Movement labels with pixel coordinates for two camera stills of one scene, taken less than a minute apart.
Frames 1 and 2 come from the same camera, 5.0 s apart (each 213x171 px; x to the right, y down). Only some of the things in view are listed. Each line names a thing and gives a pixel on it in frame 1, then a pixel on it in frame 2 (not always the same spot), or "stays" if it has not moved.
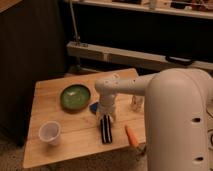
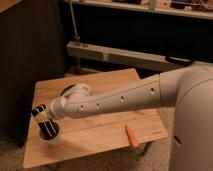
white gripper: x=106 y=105 → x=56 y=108
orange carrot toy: x=131 y=136 stays
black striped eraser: x=106 y=127 → x=48 y=129
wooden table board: x=64 y=124 stays
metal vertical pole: x=74 y=22 stays
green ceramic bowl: x=75 y=97 stays
